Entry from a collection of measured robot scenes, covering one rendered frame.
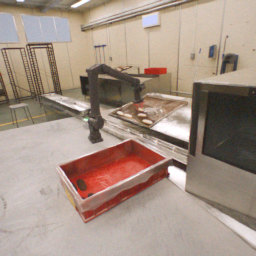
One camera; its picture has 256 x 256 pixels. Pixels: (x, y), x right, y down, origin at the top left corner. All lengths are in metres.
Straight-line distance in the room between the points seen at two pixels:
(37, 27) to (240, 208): 8.40
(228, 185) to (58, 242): 0.62
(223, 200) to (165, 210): 0.22
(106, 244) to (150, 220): 0.18
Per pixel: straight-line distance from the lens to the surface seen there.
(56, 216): 0.86
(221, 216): 0.84
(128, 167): 1.03
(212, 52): 4.88
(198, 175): 0.82
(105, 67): 1.31
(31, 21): 8.58
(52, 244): 0.78
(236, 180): 0.75
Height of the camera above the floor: 1.41
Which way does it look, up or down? 22 degrees down
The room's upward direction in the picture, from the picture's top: 3 degrees counter-clockwise
